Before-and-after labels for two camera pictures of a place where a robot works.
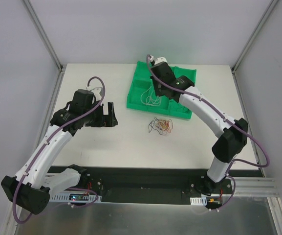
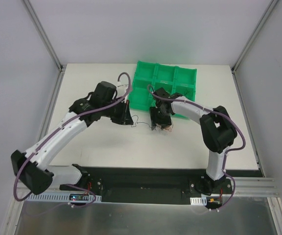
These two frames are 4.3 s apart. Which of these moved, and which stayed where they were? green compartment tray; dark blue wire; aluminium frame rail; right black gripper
Moved: right black gripper; dark blue wire
Stayed: green compartment tray; aluminium frame rail
